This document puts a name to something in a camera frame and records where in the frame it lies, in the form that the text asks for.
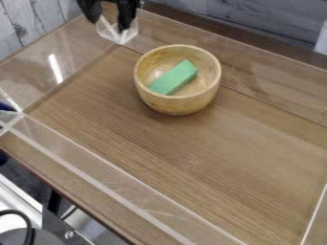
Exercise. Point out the clear acrylic enclosure wall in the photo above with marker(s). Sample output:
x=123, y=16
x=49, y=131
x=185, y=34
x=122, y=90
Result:
x=233, y=175

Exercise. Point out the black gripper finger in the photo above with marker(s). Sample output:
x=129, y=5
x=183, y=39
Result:
x=127, y=8
x=91, y=9

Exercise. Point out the green rectangular block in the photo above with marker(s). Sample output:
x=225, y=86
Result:
x=174, y=79

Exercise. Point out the black metal bracket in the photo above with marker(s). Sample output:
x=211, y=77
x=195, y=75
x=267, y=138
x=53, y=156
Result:
x=62, y=230

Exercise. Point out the light brown wooden bowl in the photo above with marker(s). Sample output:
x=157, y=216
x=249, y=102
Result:
x=194, y=96

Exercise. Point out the black table leg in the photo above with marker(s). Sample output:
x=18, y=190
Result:
x=54, y=202

